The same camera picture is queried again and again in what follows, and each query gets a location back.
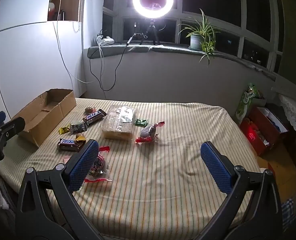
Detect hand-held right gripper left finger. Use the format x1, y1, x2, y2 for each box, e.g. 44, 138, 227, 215
16, 139, 105, 240

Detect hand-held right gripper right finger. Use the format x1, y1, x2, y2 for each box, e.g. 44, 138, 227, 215
200, 141, 284, 240

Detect clear red-ended snack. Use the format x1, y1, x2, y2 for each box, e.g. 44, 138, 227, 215
135, 121, 165, 143
84, 146, 113, 183

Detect brown chocolate bar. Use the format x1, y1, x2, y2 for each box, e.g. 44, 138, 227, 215
82, 109, 107, 126
57, 138, 87, 152

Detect yellow dark patterned snack packet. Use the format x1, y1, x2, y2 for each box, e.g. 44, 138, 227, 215
59, 122, 88, 135

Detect bagged bread loaf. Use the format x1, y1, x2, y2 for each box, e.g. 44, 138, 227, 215
101, 104, 136, 141

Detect striped beige blanket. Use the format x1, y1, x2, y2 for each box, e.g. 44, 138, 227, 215
0, 97, 262, 240

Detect red cardboard box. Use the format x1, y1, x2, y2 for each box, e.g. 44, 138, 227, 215
239, 106, 289, 156

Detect white wardrobe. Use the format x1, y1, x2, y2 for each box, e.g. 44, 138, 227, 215
0, 0, 87, 122

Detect green printed bag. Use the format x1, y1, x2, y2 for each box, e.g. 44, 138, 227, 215
235, 82, 261, 125

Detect blue checked cloth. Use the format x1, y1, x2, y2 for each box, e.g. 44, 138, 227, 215
280, 198, 296, 233

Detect white lace cloth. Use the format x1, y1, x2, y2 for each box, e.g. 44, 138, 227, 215
271, 86, 296, 148

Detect red white figurine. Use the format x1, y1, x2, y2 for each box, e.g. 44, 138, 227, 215
47, 0, 57, 21

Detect white power strip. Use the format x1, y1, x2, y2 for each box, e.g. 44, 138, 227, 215
96, 33, 115, 47

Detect potted spider plant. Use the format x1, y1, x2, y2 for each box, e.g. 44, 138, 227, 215
177, 8, 220, 66

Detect black tripod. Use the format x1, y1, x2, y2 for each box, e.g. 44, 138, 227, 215
139, 19, 160, 46

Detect black cable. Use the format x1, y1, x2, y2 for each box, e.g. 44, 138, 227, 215
89, 32, 148, 92

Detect ring light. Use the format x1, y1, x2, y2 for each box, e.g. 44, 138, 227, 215
132, 0, 174, 19

